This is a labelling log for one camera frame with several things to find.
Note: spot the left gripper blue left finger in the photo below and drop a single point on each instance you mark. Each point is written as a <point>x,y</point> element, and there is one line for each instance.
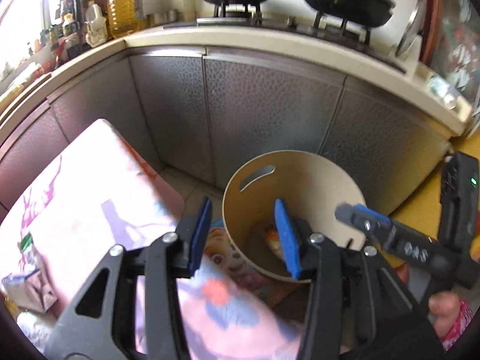
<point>199,234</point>

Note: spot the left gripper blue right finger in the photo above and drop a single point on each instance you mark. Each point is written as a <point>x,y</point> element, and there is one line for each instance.
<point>289,233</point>

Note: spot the beige round trash bin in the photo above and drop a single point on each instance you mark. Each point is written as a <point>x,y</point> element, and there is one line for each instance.
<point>311,186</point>

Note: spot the grey kitchen cabinets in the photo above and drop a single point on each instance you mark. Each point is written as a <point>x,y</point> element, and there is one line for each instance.
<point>207,112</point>

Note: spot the person's right hand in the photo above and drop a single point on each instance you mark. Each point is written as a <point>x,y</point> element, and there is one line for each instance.
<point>449,314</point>

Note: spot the pink floral tablecloth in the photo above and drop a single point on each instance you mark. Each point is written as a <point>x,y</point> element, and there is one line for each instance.
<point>99,192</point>

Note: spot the gas stove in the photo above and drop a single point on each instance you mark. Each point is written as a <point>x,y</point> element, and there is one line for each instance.
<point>339,35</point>

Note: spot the yellow cooking oil bottle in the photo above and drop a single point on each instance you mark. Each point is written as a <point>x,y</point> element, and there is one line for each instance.
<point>124,17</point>

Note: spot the white plastic jug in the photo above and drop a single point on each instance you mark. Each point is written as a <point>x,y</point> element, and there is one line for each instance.
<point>96,25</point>

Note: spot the dark soy sauce bottle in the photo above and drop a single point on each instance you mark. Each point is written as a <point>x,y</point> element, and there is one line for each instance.
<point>71,36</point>

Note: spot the black wok with lid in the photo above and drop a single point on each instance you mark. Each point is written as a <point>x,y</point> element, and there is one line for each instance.
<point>366,13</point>

